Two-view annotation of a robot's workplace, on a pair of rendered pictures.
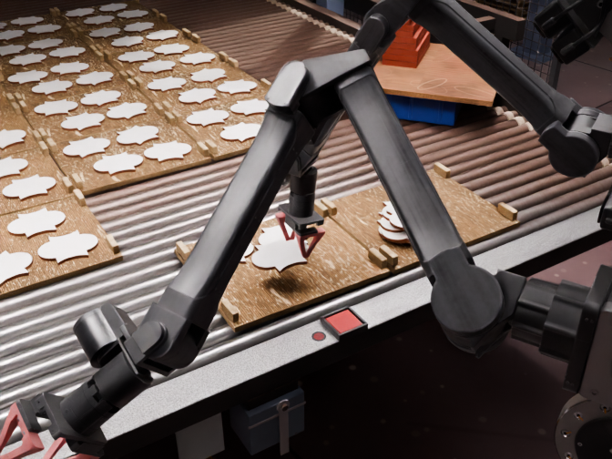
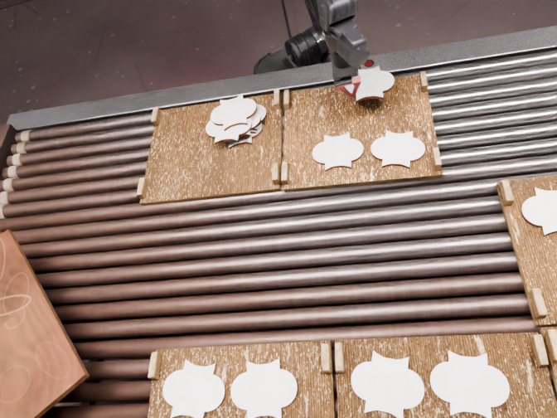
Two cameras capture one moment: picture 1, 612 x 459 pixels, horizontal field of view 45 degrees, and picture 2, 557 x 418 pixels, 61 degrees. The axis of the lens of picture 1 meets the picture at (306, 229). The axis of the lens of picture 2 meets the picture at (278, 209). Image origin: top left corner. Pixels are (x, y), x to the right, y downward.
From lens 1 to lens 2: 2.25 m
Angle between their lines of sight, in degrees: 80
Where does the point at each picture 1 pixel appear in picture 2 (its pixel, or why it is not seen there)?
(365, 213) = (250, 160)
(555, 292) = not seen: outside the picture
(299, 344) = (385, 60)
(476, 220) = (182, 121)
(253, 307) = (402, 87)
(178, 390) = (479, 48)
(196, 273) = not seen: outside the picture
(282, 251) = (365, 83)
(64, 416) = not seen: outside the picture
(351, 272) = (313, 98)
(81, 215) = (536, 272)
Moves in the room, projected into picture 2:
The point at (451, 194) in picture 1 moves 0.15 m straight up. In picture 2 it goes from (166, 159) to (143, 127)
